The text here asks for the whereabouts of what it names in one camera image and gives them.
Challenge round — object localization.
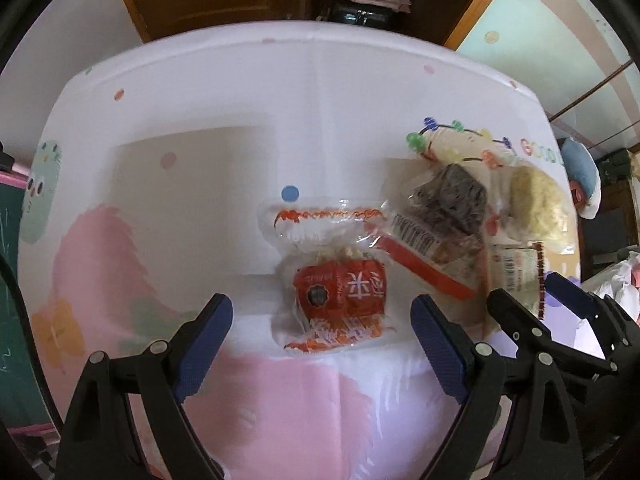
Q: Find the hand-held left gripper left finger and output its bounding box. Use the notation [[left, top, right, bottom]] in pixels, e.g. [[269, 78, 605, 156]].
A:
[[57, 292, 235, 480]]

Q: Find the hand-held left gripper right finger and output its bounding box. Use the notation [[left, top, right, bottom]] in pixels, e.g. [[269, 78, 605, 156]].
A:
[[410, 294, 586, 480]]

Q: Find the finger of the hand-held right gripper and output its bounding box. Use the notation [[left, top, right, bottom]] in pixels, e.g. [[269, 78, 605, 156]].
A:
[[487, 287, 619, 377], [544, 271, 640, 362]]

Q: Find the clear packet with red label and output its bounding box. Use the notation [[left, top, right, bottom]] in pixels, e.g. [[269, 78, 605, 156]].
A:
[[257, 199, 398, 356]]

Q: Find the white printed snack packet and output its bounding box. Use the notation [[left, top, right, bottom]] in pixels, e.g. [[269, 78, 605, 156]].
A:
[[492, 242, 548, 311]]

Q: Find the pink and white bedding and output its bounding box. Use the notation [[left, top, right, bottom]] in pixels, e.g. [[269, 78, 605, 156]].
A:
[[614, 250, 640, 303]]

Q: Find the dark wooden furniture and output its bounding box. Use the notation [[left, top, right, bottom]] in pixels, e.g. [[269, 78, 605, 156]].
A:
[[580, 150, 640, 281]]

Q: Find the clear yellow puffed snack packet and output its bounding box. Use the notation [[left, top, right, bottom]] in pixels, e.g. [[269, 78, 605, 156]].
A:
[[492, 162, 576, 256]]

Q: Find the blue pillow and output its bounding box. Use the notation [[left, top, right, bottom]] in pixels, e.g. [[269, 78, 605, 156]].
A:
[[560, 137, 601, 218]]

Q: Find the dark snack packet red stripe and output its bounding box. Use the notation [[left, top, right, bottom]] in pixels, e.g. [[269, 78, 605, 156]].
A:
[[370, 160, 493, 301]]

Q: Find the cartoon printed tablecloth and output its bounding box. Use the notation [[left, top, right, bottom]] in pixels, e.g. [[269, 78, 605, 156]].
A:
[[17, 20, 583, 480]]

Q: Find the black box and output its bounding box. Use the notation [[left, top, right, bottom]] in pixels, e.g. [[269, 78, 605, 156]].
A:
[[320, 0, 396, 31]]

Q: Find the thin dark wire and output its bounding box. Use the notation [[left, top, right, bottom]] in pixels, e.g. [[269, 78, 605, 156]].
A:
[[547, 57, 640, 123], [585, 119, 640, 150]]

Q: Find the green chalkboard with pink frame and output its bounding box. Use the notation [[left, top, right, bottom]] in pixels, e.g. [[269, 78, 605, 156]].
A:
[[0, 160, 61, 436]]

